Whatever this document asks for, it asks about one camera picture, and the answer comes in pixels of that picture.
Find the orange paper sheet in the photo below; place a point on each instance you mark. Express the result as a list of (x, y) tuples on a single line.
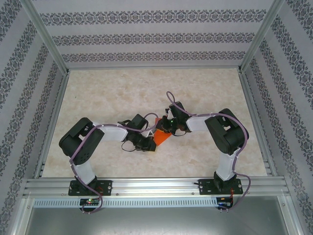
[(161, 138)]

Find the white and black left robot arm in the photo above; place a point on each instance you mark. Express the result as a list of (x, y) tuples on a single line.
[(112, 133)]

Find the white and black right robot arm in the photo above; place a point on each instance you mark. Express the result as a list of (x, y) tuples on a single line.
[(198, 123)]

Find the grey sheet metal panel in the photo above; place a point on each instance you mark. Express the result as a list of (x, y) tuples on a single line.
[(156, 222)]

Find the aluminium mounting rail beam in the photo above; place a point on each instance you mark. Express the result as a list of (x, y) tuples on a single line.
[(151, 187)]

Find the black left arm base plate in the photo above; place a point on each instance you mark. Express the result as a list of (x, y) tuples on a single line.
[(106, 187)]

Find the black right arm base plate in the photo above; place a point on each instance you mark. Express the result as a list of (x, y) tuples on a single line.
[(205, 187)]

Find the aluminium table side rail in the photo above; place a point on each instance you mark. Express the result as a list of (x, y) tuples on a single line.
[(57, 107), (253, 107)]

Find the aluminium frame post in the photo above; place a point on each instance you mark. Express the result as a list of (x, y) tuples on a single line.
[(262, 31), (44, 31)]

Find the aluminium frame leg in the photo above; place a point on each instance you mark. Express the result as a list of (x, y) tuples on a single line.
[(24, 213), (289, 213)]

